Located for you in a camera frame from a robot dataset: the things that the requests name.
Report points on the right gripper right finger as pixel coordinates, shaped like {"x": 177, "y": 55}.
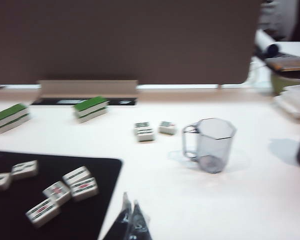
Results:
{"x": 140, "y": 230}

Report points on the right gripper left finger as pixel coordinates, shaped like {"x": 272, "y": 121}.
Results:
{"x": 116, "y": 230}

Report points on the white plastic containers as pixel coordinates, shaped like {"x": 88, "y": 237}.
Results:
{"x": 295, "y": 102}

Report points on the dark green print mahjong tile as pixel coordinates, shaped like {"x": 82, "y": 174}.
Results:
{"x": 141, "y": 125}
{"x": 145, "y": 136}

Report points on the clear grey plastic cup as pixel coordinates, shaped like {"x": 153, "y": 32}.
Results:
{"x": 215, "y": 150}

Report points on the black mouse mat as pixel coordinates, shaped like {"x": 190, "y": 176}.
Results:
{"x": 95, "y": 175}

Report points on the brown wooden board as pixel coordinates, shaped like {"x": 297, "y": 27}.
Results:
{"x": 287, "y": 63}

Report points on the white paper roll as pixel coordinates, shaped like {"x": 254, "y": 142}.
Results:
{"x": 265, "y": 40}

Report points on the beige desk divider panel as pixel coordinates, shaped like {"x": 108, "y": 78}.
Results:
{"x": 115, "y": 37}

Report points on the green bowl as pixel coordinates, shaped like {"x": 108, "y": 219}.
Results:
{"x": 280, "y": 83}

